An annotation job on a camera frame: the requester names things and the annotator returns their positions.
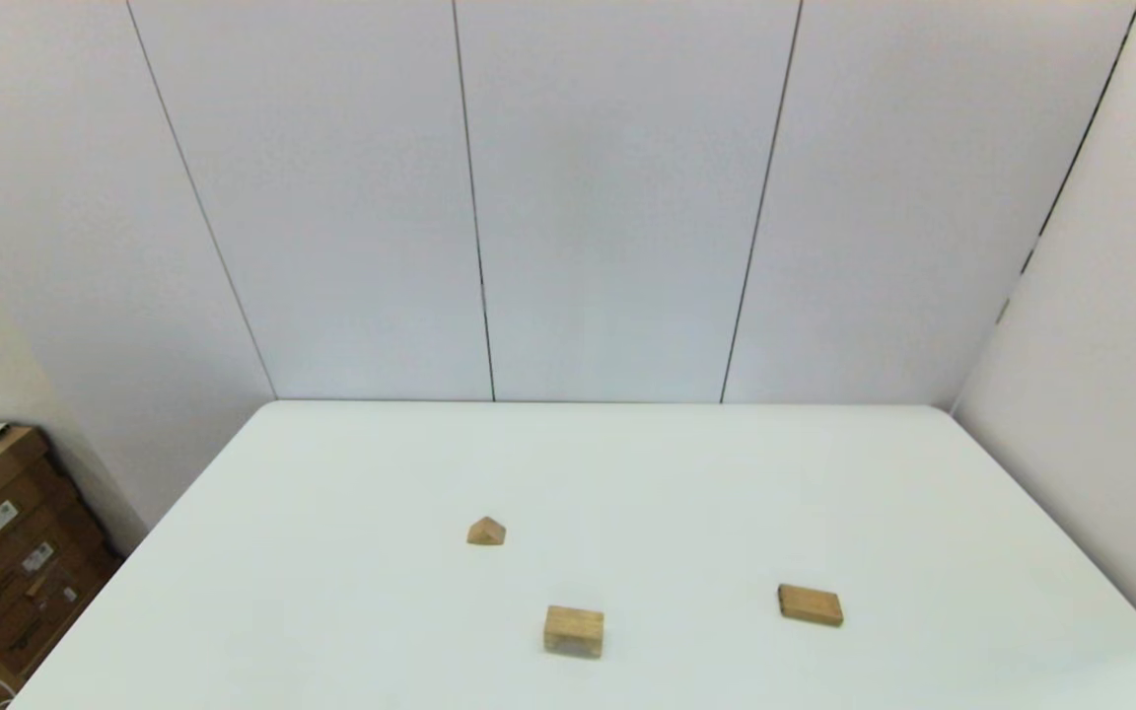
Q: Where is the rectangular wooden building block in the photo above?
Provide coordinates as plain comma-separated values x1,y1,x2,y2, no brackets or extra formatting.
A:
777,583,845,628

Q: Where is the arched wooden building block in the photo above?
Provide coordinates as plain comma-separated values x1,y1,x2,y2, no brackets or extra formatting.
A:
542,605,605,661

